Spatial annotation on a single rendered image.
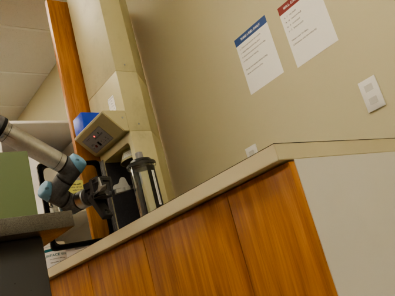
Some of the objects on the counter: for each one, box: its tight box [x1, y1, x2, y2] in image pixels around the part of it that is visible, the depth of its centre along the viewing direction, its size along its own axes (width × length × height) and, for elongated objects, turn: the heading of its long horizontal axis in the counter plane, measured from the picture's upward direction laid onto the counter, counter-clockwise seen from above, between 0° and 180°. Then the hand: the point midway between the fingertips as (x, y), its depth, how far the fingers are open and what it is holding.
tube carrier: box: [126, 159, 164, 217], centre depth 177 cm, size 11×11×21 cm
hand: (121, 186), depth 185 cm, fingers open, 14 cm apart
